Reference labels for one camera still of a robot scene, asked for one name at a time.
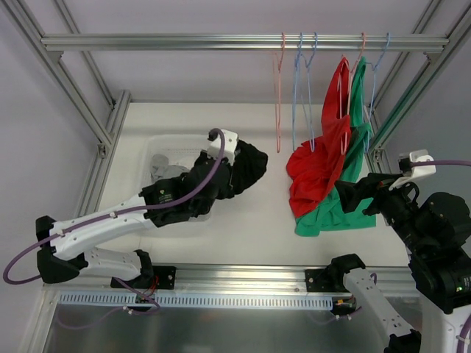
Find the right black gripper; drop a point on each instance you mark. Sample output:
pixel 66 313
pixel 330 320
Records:
pixel 372 192

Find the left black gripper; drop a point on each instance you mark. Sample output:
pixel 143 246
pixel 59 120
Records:
pixel 224 176

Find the black tank top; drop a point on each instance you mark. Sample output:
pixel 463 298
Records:
pixel 249 166

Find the red tank top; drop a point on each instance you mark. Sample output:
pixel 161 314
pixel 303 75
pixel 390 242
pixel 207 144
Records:
pixel 313 172

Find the pink hanger with green top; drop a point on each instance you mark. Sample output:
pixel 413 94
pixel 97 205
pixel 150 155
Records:
pixel 356 96

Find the grey tank top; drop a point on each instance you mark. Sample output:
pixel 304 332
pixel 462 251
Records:
pixel 160 168

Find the pink wire hanger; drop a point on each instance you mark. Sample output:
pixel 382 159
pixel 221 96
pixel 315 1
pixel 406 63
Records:
pixel 277 64

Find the blue hanger with grey top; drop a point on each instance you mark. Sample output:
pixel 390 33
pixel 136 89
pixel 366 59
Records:
pixel 296 76

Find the blue hanger with black top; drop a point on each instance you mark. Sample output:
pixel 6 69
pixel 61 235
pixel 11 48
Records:
pixel 309 112

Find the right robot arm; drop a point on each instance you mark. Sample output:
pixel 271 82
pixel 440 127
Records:
pixel 434 234

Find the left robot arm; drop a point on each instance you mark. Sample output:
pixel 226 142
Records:
pixel 69 249

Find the green tank top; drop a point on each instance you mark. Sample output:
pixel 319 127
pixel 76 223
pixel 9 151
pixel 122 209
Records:
pixel 328 216

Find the white plastic basket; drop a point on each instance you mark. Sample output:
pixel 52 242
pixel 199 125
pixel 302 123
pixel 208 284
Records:
pixel 180 150

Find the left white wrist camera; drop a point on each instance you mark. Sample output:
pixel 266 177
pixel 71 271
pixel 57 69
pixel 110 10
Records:
pixel 222 142

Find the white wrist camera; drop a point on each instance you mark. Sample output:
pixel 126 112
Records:
pixel 411 168
pixel 222 142

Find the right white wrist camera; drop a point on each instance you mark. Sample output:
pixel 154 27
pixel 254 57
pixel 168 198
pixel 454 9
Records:
pixel 411 168

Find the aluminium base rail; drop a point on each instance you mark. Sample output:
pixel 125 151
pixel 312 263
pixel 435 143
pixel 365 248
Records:
pixel 254 279

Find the empty blue wire hanger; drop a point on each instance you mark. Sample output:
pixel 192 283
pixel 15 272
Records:
pixel 368 114

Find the aluminium hanging rail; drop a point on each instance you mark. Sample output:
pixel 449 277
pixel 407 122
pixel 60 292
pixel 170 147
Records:
pixel 206 42

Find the white slotted cable duct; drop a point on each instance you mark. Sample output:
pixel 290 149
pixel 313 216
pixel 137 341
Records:
pixel 198 300

